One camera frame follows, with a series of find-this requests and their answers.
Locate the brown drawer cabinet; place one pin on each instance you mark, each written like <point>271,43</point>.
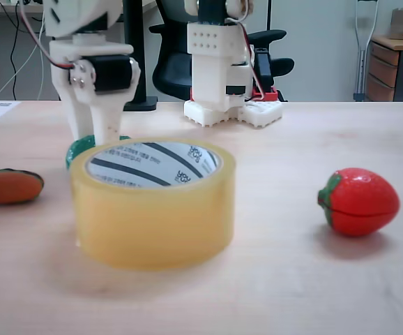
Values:
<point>379,70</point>

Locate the grey metal crutch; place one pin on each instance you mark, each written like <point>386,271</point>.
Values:
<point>362,63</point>

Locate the red toy strawberry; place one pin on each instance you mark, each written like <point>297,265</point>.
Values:
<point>362,202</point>

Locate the yellow packing tape roll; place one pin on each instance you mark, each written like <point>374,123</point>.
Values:
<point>152,227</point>

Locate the black pole stand with base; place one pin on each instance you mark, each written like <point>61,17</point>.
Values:
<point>145,104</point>

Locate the black office chair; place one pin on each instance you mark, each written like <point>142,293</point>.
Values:
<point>166,76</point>

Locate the green toy cucumber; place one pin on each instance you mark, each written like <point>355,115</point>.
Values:
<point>77,148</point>

